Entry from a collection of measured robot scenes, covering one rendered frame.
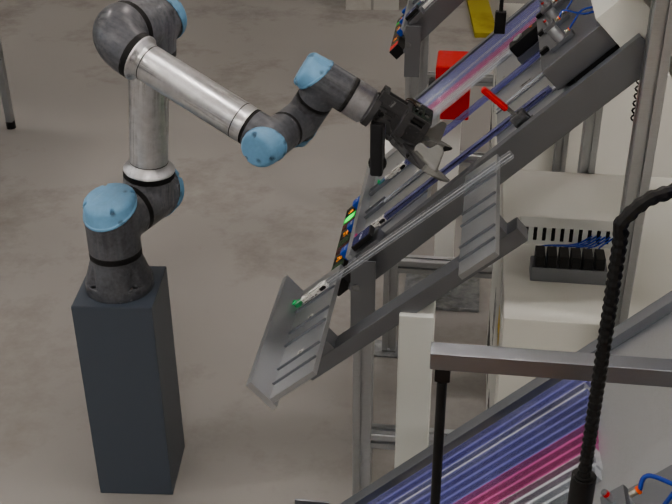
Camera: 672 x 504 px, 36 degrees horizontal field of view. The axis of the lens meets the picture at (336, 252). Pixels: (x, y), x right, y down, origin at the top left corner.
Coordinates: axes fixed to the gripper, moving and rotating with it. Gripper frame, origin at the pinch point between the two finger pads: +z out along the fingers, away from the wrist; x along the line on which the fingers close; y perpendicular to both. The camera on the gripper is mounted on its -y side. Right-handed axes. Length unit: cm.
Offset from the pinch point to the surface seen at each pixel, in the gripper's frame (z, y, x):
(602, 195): 47, -5, 48
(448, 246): 37, -62, 94
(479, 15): 51, -72, 376
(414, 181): -2.0, -10.7, 9.4
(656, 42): 12.3, 44.9, -14.0
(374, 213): -4.9, -22.1, 9.4
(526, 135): 5.6, 17.6, -10.0
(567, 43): 3.2, 33.8, -2.2
